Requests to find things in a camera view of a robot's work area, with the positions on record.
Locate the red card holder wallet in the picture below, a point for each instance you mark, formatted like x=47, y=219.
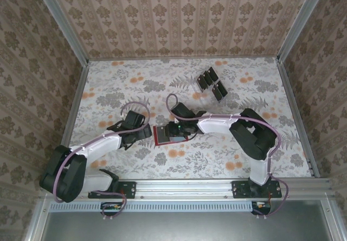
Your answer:
x=154, y=135

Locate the clear acrylic card rack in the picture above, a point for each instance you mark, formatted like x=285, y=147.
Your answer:
x=206, y=95

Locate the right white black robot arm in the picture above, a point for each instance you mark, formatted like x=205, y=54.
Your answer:
x=217, y=124

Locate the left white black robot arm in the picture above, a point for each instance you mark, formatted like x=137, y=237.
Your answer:
x=100, y=144

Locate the floral patterned table cover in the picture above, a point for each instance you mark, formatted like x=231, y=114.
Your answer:
x=122, y=72

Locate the grey metal sheet panel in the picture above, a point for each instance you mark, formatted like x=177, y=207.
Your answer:
x=189, y=227

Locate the aluminium mounting rail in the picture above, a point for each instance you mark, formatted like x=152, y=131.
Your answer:
x=184, y=188

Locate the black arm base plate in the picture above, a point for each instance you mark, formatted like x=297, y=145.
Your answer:
x=240, y=190
x=129, y=190

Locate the aluminium table side rail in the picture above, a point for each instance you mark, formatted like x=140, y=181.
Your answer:
x=292, y=102
x=76, y=100

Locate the aluminium lower frame bar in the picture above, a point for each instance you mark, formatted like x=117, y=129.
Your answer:
x=38, y=224
x=329, y=224

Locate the aluminium frame post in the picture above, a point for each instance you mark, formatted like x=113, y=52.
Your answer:
x=301, y=21
x=63, y=21

